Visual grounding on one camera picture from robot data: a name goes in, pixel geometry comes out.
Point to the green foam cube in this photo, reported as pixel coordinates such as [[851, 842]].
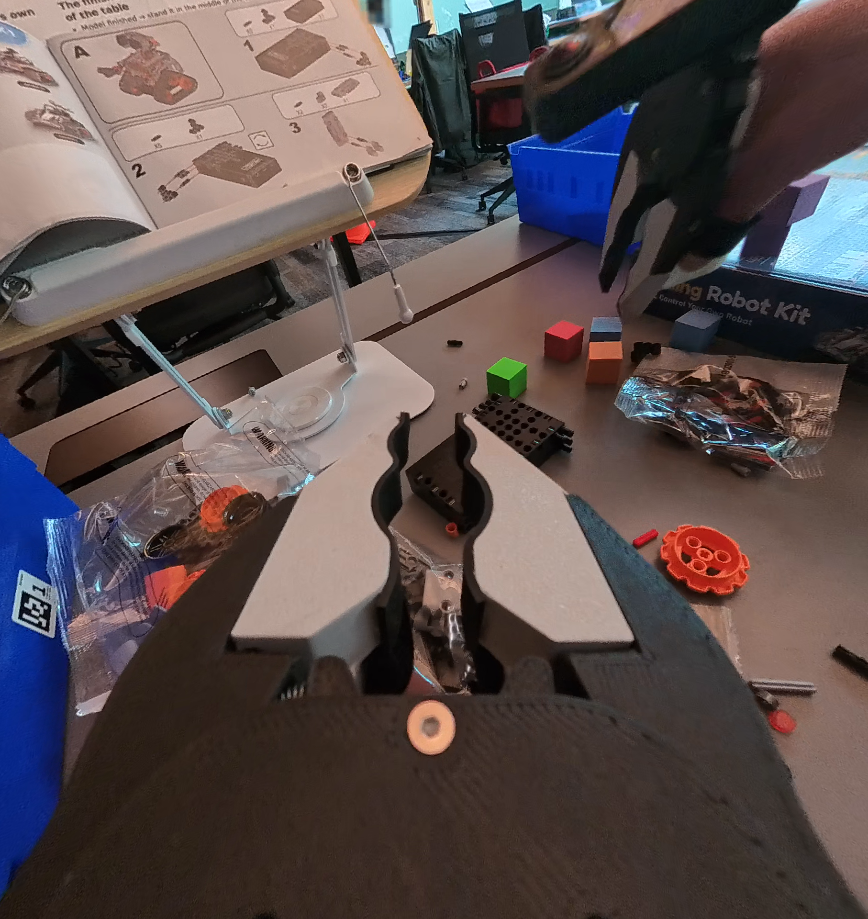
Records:
[[507, 378]]

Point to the red short pin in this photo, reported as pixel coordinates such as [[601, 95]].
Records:
[[644, 539]]

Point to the blue plastic bin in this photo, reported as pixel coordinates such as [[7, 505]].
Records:
[[563, 180], [18, 675]]

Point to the orange foam cube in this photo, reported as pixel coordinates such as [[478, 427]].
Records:
[[604, 364]]

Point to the grey desk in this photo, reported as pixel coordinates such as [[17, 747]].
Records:
[[578, 474]]

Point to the grey axle rod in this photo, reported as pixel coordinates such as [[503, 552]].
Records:
[[782, 687]]

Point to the silver plastic parts bag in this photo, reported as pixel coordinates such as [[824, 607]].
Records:
[[728, 402]]

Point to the white book stand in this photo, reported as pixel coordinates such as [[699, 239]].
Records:
[[384, 388]]

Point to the clear bag of grey beams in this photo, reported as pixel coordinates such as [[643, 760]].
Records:
[[437, 618]]

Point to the orange plastic gear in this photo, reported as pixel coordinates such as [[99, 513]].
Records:
[[704, 559]]

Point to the white label wheels bag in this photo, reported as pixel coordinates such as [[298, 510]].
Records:
[[147, 546]]

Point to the red foam cube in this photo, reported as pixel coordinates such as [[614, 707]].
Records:
[[563, 341]]

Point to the black long pin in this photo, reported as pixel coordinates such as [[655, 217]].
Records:
[[858, 664]]

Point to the clear empty plastic bag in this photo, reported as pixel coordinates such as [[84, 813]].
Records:
[[283, 417]]

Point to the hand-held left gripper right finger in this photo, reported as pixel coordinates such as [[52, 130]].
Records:
[[549, 575]]

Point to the blue robot kit box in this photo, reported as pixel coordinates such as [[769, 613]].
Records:
[[807, 309]]

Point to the black double connector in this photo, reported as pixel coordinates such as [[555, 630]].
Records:
[[644, 351]]

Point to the purple foam cube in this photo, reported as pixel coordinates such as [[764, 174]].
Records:
[[793, 208]]

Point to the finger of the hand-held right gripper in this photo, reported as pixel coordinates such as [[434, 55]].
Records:
[[624, 201], [664, 273]]

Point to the person's right hand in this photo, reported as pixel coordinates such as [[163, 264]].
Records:
[[836, 86]]

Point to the instruction booklet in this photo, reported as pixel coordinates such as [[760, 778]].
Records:
[[161, 115]]

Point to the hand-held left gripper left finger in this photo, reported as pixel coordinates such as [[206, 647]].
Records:
[[319, 575]]

